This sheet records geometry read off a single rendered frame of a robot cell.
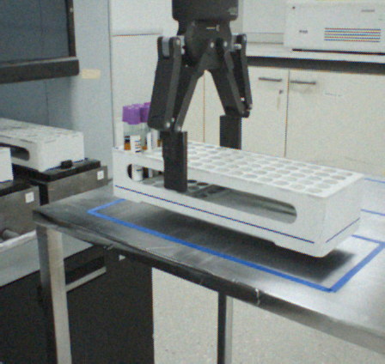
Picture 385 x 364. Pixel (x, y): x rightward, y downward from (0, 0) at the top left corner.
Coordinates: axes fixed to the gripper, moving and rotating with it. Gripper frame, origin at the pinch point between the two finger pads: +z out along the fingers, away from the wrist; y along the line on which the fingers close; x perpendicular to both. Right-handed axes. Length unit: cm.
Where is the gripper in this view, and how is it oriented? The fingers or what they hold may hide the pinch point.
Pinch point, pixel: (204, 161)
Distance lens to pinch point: 65.4
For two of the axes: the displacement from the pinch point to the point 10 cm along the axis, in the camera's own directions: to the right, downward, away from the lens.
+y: 6.3, -2.2, 7.4
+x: -7.8, -1.8, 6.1
